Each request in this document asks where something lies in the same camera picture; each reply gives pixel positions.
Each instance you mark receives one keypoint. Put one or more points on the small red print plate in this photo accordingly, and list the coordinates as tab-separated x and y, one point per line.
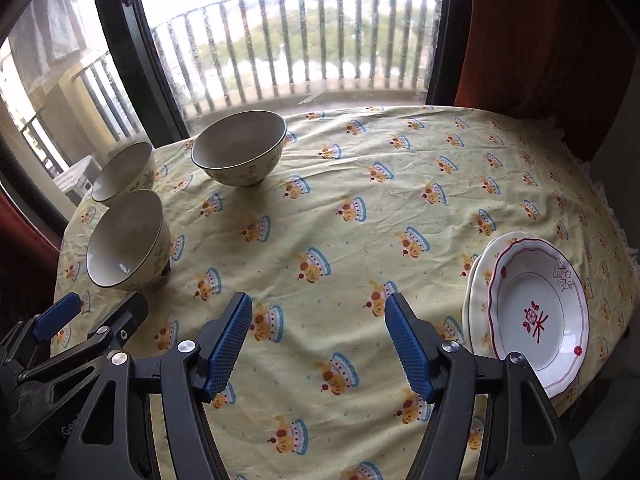
530	285

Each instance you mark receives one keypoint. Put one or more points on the white slatted outdoor unit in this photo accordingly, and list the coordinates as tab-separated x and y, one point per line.
77	180

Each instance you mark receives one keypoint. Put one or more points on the red curtain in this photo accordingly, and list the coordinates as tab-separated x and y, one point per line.
525	60
20	260

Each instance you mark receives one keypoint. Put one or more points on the white hanging cloth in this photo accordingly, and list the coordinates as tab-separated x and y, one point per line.
50	25

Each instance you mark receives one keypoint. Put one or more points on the yellow printed tablecloth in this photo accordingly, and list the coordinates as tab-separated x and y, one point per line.
350	200

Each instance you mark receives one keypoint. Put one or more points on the floral scalloped plate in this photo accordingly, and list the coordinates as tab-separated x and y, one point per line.
467	310

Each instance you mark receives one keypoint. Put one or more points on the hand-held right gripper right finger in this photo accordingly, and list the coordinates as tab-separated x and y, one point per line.
410	350

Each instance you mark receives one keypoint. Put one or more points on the black window frame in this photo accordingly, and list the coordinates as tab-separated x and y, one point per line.
137	60

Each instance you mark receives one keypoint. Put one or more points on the cream floral bowl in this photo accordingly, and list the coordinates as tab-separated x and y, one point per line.
125	172
127	242
240	150

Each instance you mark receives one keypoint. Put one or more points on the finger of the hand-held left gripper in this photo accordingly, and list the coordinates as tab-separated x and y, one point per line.
57	312
125	315

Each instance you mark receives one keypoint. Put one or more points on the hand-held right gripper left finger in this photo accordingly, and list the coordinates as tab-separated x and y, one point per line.
227	350

